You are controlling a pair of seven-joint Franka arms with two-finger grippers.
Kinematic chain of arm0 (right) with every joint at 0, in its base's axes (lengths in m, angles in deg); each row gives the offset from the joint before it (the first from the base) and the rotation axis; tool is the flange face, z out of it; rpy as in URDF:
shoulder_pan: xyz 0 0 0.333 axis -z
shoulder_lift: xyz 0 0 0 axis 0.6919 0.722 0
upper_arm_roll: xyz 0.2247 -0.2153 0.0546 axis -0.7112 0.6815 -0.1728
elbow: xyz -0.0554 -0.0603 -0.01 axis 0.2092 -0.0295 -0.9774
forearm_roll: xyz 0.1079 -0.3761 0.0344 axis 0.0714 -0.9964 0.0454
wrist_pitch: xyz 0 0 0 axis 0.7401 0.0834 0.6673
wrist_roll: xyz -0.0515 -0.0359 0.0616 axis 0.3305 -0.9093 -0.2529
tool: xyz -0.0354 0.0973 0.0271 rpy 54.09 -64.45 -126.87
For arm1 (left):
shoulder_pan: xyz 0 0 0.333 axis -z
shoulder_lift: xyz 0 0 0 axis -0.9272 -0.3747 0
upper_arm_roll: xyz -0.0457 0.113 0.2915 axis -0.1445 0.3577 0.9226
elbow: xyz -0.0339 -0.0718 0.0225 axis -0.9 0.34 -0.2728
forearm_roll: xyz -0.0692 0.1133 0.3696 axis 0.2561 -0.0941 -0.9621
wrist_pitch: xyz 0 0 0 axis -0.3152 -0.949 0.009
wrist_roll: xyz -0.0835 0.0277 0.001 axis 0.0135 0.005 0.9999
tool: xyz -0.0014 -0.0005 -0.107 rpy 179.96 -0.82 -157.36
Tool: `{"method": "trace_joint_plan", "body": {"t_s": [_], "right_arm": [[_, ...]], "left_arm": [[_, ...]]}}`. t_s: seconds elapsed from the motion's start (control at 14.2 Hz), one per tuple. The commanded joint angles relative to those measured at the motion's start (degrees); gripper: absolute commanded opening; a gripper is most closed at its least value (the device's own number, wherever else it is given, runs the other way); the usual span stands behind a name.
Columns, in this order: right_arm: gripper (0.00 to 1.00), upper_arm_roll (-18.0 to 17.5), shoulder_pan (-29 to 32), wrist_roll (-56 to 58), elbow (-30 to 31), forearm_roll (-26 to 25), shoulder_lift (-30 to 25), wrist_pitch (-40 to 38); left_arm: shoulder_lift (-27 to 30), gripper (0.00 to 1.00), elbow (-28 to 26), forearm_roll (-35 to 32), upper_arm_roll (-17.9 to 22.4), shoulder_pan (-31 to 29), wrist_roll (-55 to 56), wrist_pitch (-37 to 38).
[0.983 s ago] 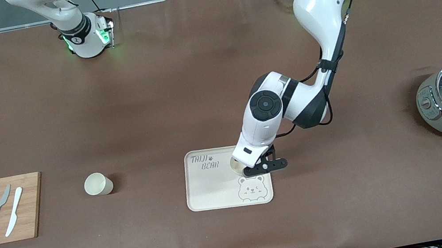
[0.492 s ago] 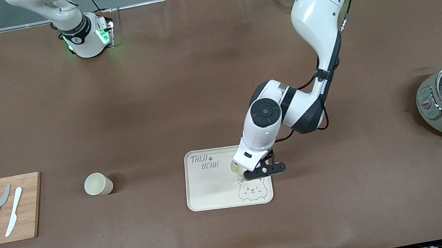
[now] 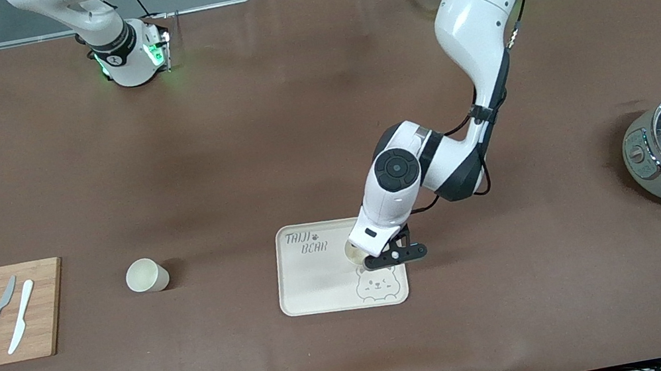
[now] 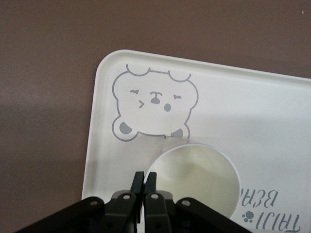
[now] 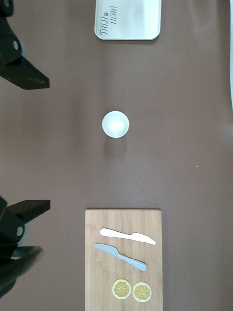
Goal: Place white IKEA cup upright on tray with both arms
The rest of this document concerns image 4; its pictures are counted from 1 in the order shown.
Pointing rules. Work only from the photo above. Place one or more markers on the white tray with bear print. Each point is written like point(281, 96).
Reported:
point(218, 102)

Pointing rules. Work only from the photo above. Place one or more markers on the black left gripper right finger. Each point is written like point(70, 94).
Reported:
point(160, 213)

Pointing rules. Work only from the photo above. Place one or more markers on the white plastic cup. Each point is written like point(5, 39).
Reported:
point(199, 174)

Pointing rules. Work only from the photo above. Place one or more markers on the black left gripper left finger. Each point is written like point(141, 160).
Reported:
point(121, 213)

